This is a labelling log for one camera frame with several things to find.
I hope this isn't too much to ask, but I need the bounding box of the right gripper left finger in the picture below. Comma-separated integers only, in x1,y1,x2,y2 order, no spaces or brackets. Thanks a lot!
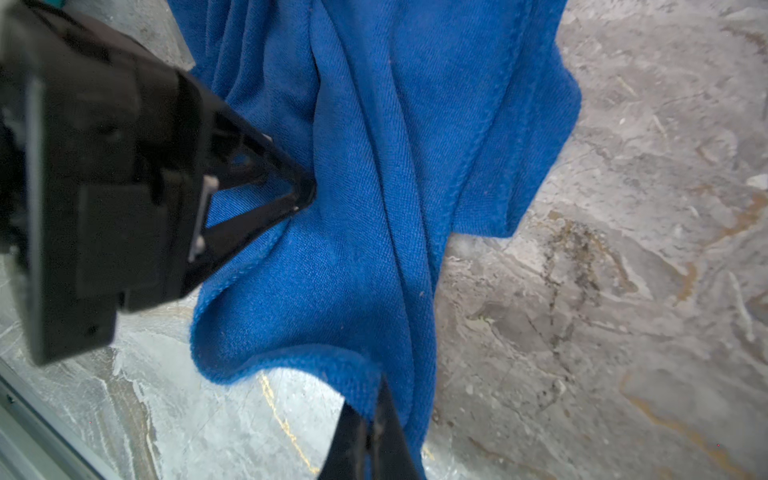
317,403,368,480

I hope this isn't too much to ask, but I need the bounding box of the blue towel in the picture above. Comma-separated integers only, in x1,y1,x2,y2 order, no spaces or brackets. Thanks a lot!
170,1,581,462

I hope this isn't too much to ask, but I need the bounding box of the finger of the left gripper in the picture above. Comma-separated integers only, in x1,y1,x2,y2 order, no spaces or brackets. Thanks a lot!
185,110,317,288

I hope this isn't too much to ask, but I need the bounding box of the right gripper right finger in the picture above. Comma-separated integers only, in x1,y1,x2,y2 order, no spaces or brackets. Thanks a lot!
368,378,420,480

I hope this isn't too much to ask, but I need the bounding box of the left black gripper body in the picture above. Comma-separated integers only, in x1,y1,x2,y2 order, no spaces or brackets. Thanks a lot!
1,1,206,365

